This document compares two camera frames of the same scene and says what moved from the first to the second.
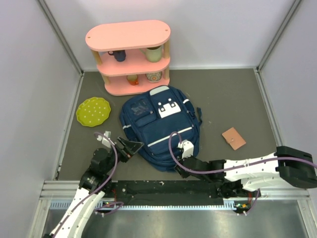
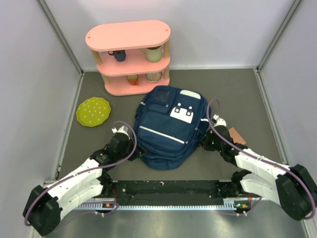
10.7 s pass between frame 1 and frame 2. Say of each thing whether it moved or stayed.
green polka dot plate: stayed
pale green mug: stayed
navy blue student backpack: moved
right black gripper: moved
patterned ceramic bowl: stayed
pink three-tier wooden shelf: stayed
